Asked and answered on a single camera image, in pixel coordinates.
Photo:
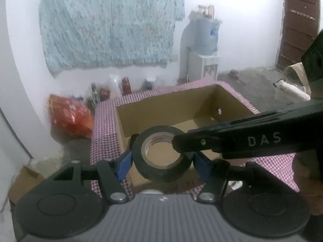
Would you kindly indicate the dark lidded jar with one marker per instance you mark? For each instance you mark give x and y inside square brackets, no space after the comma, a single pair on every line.
[149,84]

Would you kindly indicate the red-brown jar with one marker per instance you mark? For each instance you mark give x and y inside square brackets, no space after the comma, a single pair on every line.
[104,93]

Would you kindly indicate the dark bottle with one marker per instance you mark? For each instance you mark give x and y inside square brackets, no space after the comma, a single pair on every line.
[92,95]

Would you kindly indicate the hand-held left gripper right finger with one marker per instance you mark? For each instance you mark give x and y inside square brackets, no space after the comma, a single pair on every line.
[201,165]

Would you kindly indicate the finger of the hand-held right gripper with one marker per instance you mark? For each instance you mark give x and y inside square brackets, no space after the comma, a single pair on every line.
[242,119]
[194,143]

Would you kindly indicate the brown wooden door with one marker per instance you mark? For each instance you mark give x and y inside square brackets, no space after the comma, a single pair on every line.
[297,17]

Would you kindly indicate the beige jacket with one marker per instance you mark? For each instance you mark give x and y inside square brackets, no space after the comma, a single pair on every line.
[295,73]

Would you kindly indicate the teal floral curtain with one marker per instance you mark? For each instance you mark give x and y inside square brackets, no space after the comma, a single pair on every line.
[101,25]

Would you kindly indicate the white and pink bundle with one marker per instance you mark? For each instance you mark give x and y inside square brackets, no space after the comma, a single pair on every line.
[204,11]

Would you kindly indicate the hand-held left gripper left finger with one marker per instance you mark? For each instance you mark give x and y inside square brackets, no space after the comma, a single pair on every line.
[125,165]

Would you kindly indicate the small cardboard box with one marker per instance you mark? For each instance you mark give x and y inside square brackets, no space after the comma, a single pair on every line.
[22,184]

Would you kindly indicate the red jar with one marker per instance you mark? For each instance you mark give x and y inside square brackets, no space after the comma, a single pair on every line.
[126,85]

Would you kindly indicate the purple checkered tablecloth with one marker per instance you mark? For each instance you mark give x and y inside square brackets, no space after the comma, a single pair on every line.
[106,121]

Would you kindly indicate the orange snack bag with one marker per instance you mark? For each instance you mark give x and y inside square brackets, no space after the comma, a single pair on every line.
[70,116]

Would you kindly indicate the brown cardboard box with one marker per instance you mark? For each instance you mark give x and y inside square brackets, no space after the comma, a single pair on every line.
[156,108]

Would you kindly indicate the black tape roll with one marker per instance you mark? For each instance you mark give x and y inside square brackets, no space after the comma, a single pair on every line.
[154,174]

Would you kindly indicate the white water dispenser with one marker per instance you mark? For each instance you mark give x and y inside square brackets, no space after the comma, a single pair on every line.
[198,66]

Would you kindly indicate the person's right hand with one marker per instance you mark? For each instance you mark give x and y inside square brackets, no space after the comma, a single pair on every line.
[309,181]

